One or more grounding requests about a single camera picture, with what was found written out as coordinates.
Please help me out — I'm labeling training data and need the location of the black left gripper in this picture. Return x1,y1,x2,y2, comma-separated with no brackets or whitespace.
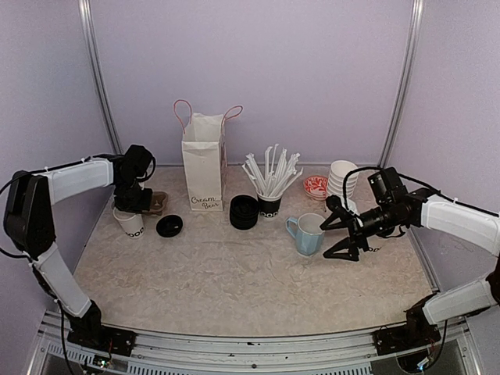
116,177,153,213

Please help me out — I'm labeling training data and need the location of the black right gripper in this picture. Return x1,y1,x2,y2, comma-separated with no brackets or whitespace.
321,200,401,259

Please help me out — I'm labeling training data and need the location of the white paper cup GOOD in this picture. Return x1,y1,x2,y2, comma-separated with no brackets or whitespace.
367,236,386,252

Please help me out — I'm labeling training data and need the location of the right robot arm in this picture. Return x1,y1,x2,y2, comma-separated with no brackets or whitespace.
320,167,499,347

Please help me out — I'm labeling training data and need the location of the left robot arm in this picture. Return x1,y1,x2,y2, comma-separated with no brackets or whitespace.
1,145,156,348

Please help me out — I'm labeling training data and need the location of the white paper takeout bag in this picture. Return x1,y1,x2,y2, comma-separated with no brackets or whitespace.
173,99,244,212

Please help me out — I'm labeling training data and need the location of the brown cardboard cup carrier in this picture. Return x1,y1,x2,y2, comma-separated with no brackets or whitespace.
142,191,169,216

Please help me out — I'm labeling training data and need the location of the light blue ceramic mug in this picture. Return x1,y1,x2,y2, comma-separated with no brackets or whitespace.
285,212,325,256

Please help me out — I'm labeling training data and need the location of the single black cup lid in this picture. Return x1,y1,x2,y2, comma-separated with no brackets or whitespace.
155,215,184,238

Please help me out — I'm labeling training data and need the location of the red patterned bowl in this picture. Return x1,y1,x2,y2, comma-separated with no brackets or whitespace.
303,175,328,202

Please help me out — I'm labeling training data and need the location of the stack of white paper cups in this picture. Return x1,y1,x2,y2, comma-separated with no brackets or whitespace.
327,160,359,213

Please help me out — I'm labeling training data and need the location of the black cup holding straws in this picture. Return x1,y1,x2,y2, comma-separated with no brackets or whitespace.
257,194,282,220

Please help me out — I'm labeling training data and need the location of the stack of black lids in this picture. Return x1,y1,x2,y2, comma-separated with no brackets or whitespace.
230,195,259,230

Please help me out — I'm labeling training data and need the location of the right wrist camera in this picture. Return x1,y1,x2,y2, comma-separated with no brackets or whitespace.
325,195,346,213

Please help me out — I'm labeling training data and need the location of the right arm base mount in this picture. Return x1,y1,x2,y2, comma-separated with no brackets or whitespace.
372,298,441,355

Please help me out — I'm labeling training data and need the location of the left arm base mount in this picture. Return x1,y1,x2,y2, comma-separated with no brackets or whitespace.
65,301,137,357

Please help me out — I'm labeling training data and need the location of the front aluminium frame rail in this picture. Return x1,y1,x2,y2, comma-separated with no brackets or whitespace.
27,310,481,375

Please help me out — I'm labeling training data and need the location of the left aluminium corner post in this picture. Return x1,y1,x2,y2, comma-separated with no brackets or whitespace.
78,0,123,154

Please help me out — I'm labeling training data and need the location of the aluminium corner post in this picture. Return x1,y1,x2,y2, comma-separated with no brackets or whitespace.
78,0,123,154
378,0,425,167

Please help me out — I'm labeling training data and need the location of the right aluminium corner post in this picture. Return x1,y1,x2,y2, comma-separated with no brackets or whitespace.
378,0,425,167

